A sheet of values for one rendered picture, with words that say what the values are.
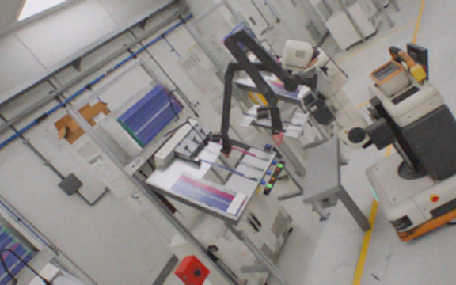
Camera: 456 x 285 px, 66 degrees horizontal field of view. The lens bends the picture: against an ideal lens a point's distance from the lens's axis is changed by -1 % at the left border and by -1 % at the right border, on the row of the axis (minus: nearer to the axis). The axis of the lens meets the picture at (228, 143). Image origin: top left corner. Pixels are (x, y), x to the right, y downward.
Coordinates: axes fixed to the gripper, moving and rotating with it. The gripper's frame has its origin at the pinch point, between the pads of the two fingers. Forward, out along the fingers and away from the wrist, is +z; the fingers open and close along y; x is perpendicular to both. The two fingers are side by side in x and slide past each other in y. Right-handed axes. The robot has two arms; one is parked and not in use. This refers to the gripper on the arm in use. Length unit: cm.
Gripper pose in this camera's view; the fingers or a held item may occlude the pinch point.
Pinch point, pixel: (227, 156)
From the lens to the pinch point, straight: 266.4
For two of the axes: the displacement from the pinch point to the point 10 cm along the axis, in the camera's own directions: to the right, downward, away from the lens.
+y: -4.3, 6.0, -6.7
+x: 9.0, 2.3, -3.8
